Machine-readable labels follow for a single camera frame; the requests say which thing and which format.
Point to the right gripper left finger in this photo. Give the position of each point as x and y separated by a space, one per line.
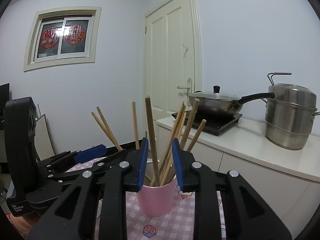
91 202

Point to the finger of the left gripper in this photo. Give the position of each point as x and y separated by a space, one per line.
90 154
110 161

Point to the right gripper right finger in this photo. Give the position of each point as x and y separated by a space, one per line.
246 214

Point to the pink cup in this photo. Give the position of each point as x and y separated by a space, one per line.
157 201

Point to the white kitchen cabinet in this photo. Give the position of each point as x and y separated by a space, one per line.
287 180

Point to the white board leaning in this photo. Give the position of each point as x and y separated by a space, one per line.
43 143

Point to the pink checkered tablecloth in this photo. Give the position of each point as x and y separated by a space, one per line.
177 224

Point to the black monitor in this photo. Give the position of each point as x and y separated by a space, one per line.
4 96

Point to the steel wok with lid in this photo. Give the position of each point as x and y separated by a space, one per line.
221 103

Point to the stainless steel steamer pot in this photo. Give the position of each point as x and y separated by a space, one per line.
290 114

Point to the cream door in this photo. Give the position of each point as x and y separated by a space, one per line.
172 55

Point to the window with red decorations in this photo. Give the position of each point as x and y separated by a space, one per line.
62 36

